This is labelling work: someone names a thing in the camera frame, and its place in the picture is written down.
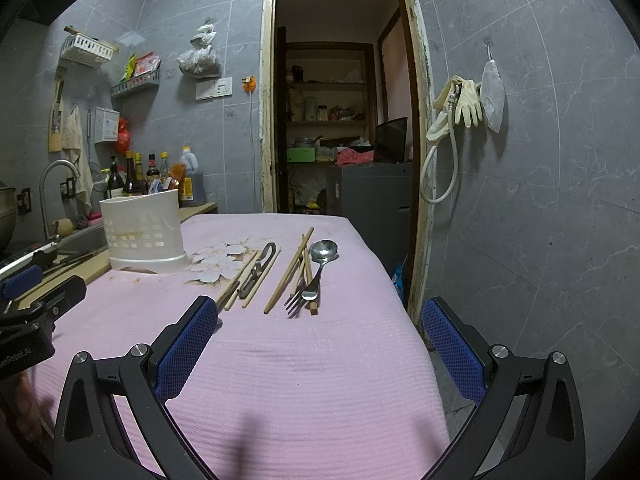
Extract steel fork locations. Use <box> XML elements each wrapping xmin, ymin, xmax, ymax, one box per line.
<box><xmin>285</xmin><ymin>263</ymin><xmax>324</xmax><ymax>318</ymax></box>

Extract bamboo chopstick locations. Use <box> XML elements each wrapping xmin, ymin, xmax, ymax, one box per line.
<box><xmin>216</xmin><ymin>252</ymin><xmax>258</xmax><ymax>310</ymax></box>
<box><xmin>304</xmin><ymin>244</ymin><xmax>318</xmax><ymax>315</ymax></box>
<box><xmin>290</xmin><ymin>249</ymin><xmax>305</xmax><ymax>297</ymax></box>
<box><xmin>264</xmin><ymin>228</ymin><xmax>314</xmax><ymax>315</ymax></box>
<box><xmin>242</xmin><ymin>248</ymin><xmax>282</xmax><ymax>309</ymax></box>

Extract steel spoon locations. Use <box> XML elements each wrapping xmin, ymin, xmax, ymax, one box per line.
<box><xmin>309</xmin><ymin>240</ymin><xmax>338</xmax><ymax>315</ymax></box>

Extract steel faucet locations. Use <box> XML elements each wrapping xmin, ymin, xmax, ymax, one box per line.
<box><xmin>39</xmin><ymin>158</ymin><xmax>82</xmax><ymax>241</ymax></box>

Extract steel pot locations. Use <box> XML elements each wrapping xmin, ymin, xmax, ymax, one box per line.
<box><xmin>0</xmin><ymin>182</ymin><xmax>17</xmax><ymax>252</ymax></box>

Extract steel sink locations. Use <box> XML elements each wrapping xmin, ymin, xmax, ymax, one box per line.
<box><xmin>55</xmin><ymin>223</ymin><xmax>107</xmax><ymax>257</ymax></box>

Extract white plastic utensil holder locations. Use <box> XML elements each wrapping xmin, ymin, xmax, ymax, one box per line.
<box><xmin>100</xmin><ymin>190</ymin><xmax>189</xmax><ymax>274</ymax></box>

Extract hanging beige towel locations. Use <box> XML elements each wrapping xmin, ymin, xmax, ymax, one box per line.
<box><xmin>62</xmin><ymin>105</ymin><xmax>93</xmax><ymax>216</ymax></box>

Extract dark sauce bottle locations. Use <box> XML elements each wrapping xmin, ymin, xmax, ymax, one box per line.
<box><xmin>122</xmin><ymin>151</ymin><xmax>143</xmax><ymax>196</ymax></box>

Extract red plastic bag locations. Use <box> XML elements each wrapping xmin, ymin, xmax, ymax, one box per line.
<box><xmin>116</xmin><ymin>117</ymin><xmax>130</xmax><ymax>154</ymax></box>

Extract orange snack bag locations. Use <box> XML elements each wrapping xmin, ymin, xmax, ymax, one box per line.
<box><xmin>165</xmin><ymin>162</ymin><xmax>186</xmax><ymax>193</ymax></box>

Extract oil jug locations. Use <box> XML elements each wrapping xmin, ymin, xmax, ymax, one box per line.
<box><xmin>180</xmin><ymin>146</ymin><xmax>206</xmax><ymax>207</ymax></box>

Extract pink floral table cloth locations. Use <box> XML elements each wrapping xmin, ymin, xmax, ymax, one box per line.
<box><xmin>31</xmin><ymin>214</ymin><xmax>450</xmax><ymax>479</ymax></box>

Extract hanging plastic bag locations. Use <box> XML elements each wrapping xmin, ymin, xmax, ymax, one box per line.
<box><xmin>177</xmin><ymin>21</ymin><xmax>220</xmax><ymax>79</ymax></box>

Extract dark grey cabinet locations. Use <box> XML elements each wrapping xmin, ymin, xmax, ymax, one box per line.
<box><xmin>326</xmin><ymin>162</ymin><xmax>412</xmax><ymax>275</ymax></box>

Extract black monitor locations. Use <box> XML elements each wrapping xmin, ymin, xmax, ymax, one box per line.
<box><xmin>373</xmin><ymin>117</ymin><xmax>408</xmax><ymax>164</ymax></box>

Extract red cloth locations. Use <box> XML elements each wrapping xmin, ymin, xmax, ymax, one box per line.
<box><xmin>335</xmin><ymin>148</ymin><xmax>374</xmax><ymax>167</ymax></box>

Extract hanging clear bag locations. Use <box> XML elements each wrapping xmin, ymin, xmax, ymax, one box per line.
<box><xmin>480</xmin><ymin>60</ymin><xmax>506</xmax><ymax>133</ymax></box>

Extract cream rubber gloves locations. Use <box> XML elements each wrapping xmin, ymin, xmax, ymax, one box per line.
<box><xmin>426</xmin><ymin>76</ymin><xmax>483</xmax><ymax>143</ymax></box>

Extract wooden storage shelf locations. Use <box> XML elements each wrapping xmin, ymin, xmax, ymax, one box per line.
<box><xmin>278</xmin><ymin>40</ymin><xmax>378</xmax><ymax>214</ymax></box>

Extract white wall box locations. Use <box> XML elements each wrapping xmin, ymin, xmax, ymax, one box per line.
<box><xmin>93</xmin><ymin>106</ymin><xmax>119</xmax><ymax>144</ymax></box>

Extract white wall basket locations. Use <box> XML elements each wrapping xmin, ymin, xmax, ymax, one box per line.
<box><xmin>60</xmin><ymin>25</ymin><xmax>120</xmax><ymax>67</ymax></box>

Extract grey wall shelf basket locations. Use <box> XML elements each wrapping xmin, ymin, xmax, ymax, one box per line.
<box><xmin>111</xmin><ymin>70</ymin><xmax>162</xmax><ymax>100</ymax></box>

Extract white wall switch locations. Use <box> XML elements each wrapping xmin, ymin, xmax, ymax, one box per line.
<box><xmin>195</xmin><ymin>77</ymin><xmax>233</xmax><ymax>101</ymax></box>

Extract orange wall hook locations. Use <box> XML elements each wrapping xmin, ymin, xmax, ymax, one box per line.
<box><xmin>242</xmin><ymin>76</ymin><xmax>257</xmax><ymax>94</ymax></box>

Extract white hose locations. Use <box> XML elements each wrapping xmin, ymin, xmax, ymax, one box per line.
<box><xmin>418</xmin><ymin>104</ymin><xmax>460</xmax><ymax>206</ymax></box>

